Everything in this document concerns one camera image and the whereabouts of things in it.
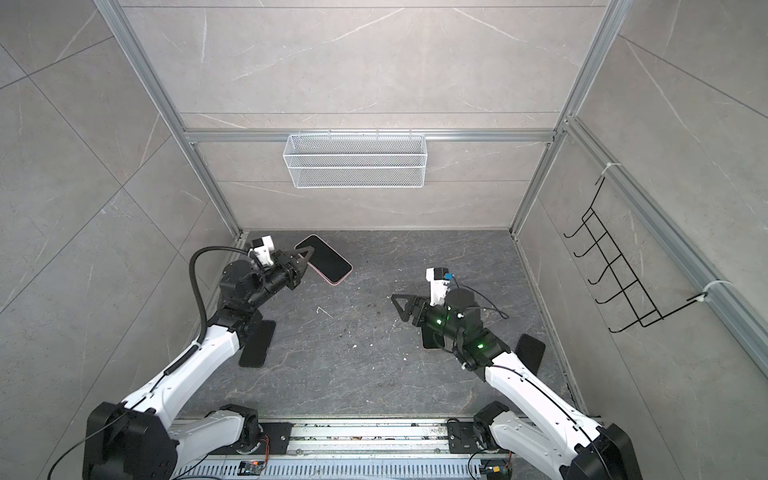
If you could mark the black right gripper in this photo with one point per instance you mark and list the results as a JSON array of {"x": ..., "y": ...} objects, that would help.
[{"x": 422, "y": 303}]

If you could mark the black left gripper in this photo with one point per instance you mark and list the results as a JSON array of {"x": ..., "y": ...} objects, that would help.
[{"x": 283, "y": 261}]

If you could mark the black phone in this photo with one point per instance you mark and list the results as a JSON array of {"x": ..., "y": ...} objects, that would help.
[
  {"x": 325, "y": 260},
  {"x": 431, "y": 339}
]

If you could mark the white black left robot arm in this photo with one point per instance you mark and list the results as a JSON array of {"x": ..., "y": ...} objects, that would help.
[{"x": 137, "y": 437}]

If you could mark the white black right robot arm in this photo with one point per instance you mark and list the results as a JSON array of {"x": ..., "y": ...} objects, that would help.
[{"x": 554, "y": 437}]

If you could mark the black phone on table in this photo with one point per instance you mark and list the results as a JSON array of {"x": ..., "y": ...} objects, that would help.
[{"x": 431, "y": 339}]

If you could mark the black pad left side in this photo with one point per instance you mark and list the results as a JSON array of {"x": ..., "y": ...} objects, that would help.
[{"x": 255, "y": 350}]

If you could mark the black pad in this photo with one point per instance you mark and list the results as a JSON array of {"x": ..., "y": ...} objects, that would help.
[
  {"x": 255, "y": 350},
  {"x": 530, "y": 351}
]

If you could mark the black pad right side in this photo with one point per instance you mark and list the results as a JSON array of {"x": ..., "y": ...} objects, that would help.
[{"x": 530, "y": 351}]

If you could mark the small circuit board right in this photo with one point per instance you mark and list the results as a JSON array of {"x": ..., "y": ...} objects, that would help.
[{"x": 495, "y": 470}]

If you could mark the small circuit board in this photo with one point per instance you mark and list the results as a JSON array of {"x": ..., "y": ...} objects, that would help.
[
  {"x": 495, "y": 470},
  {"x": 251, "y": 468}
]

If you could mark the small circuit board left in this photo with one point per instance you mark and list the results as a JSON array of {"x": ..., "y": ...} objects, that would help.
[{"x": 251, "y": 468}]

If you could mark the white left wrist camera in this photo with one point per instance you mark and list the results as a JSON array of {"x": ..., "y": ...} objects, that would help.
[{"x": 261, "y": 251}]

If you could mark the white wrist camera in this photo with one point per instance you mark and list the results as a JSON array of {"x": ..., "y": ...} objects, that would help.
[
  {"x": 261, "y": 251},
  {"x": 439, "y": 279}
]

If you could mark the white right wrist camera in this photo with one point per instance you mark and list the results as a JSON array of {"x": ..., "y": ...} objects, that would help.
[{"x": 439, "y": 279}]

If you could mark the white wire mesh basket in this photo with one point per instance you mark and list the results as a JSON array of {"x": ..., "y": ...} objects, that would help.
[{"x": 356, "y": 160}]

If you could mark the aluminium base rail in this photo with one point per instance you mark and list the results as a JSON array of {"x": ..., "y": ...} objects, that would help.
[{"x": 442, "y": 448}]

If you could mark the black wire hook rack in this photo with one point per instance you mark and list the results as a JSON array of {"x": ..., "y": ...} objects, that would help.
[{"x": 628, "y": 287}]

